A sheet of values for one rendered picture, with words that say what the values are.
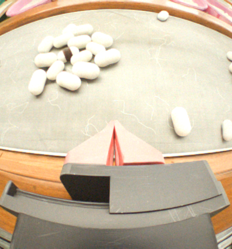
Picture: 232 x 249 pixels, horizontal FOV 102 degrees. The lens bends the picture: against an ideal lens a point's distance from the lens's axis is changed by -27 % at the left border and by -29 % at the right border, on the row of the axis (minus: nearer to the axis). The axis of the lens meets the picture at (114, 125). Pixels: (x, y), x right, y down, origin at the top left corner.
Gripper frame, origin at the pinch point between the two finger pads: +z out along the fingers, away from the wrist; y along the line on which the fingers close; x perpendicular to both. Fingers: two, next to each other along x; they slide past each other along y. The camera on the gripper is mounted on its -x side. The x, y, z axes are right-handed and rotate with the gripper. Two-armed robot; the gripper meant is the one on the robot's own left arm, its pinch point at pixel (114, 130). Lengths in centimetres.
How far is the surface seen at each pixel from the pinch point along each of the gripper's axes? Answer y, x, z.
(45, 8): 16.3, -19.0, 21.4
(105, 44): 1.3, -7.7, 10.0
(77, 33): 5.9, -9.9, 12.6
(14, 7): 38, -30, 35
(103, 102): 1.3, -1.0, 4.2
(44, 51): 11.0, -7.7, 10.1
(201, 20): -21.4, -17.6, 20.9
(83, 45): 4.6, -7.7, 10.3
